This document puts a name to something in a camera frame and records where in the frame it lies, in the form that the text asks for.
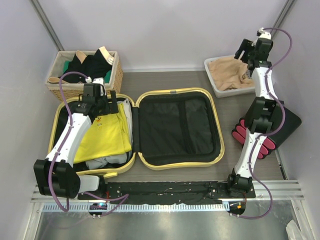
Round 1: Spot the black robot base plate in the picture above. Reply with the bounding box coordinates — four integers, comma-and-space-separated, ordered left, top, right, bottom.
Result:
93, 181, 256, 205

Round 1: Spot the yellow hard-shell suitcase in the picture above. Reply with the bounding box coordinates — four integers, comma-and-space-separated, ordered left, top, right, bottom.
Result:
46, 87, 225, 179

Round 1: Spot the green cloth in basket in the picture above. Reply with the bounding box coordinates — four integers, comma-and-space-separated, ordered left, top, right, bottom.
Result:
63, 61, 112, 84

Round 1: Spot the black and pink drawer box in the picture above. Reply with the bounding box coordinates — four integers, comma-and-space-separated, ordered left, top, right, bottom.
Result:
231, 97, 302, 159

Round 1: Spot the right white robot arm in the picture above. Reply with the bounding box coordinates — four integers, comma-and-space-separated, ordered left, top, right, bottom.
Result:
225, 36, 285, 198

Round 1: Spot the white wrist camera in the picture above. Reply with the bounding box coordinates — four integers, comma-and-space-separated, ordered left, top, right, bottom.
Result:
256, 27, 272, 40
85, 77, 107, 96

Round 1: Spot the crumpled white plastic bag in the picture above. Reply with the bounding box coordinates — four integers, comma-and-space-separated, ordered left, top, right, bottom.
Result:
285, 220, 304, 240

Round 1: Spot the woven wicker basket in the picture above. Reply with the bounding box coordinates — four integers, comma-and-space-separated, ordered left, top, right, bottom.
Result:
44, 49, 124, 103

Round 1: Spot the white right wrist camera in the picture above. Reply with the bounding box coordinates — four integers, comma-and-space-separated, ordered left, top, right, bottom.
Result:
256, 27, 272, 40

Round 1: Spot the beige item with white tag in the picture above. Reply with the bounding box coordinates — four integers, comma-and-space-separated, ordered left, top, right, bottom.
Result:
98, 46, 115, 66

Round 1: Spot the black clothing in basket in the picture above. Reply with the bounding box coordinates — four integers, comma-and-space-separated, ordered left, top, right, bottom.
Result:
63, 50, 112, 80

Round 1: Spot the grey garment in suitcase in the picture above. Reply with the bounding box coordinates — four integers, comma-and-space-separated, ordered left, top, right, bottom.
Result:
85, 98, 133, 170

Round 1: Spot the beige shoe insole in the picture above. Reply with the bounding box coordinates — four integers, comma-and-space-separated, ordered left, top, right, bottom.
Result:
47, 77, 68, 84

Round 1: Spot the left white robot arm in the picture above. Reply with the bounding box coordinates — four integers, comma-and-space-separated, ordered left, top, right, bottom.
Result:
33, 78, 118, 200

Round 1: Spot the beige garment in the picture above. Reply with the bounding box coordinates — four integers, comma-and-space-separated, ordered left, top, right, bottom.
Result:
208, 57, 254, 91

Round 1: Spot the white plastic mesh basket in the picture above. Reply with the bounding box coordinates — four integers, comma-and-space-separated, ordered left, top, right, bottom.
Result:
204, 55, 255, 98

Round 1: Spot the yellow polo shirt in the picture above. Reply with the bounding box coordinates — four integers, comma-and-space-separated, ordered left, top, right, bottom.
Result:
74, 103, 132, 164

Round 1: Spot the white slotted cable duct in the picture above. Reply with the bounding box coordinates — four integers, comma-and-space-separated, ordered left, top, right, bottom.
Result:
43, 202, 231, 213

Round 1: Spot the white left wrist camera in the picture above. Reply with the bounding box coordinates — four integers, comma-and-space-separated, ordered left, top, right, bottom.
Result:
85, 77, 107, 96

